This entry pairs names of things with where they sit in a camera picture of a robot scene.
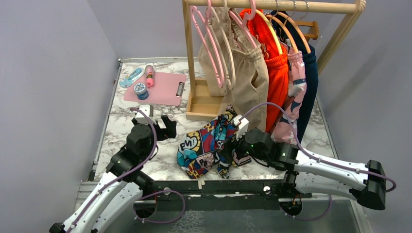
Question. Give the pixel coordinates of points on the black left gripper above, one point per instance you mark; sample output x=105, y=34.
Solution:
x=168, y=132

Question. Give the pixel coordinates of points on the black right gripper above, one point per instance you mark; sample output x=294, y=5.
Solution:
x=231, y=143

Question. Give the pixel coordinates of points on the comic print shorts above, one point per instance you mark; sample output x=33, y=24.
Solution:
x=200, y=150

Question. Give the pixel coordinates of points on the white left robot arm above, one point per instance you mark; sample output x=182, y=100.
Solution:
x=123, y=182

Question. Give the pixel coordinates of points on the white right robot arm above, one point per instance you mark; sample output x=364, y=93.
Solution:
x=308, y=172

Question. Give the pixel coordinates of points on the pink patterned shorts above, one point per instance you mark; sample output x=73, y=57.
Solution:
x=297, y=86

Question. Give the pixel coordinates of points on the beige shorts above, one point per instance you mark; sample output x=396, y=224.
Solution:
x=205, y=63

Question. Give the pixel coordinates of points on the wooden hanger front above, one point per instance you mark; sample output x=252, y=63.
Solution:
x=266, y=34

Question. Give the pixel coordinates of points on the wooden hanger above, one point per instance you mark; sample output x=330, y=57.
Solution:
x=266, y=34
x=292, y=22

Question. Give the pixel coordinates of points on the cream plastic hanger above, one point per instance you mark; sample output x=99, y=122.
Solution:
x=220, y=22

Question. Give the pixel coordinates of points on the navy shorts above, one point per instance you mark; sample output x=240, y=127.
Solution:
x=311, y=74

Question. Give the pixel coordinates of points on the orange shorts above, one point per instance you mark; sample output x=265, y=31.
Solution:
x=276, y=74

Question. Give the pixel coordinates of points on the pink plastic hanger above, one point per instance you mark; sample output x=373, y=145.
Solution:
x=210, y=42

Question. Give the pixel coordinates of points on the pink hanger with shorts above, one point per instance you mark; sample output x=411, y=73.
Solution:
x=242, y=22

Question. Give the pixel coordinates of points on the wooden hanger back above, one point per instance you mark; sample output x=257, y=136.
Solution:
x=292, y=22

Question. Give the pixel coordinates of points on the wooden clothes rack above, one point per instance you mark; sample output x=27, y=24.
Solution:
x=201, y=105

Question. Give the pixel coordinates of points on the pink clipboard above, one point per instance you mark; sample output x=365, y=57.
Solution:
x=167, y=90

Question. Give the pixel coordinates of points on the blue lidded jar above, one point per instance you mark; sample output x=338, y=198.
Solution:
x=141, y=91

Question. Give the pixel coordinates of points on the light blue flat case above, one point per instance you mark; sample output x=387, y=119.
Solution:
x=127, y=81

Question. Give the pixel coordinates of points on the pink glue stick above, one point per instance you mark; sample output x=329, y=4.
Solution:
x=149, y=71

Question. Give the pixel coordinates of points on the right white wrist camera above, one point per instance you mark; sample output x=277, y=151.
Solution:
x=241, y=124

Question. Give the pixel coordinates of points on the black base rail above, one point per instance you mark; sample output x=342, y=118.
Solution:
x=217, y=195

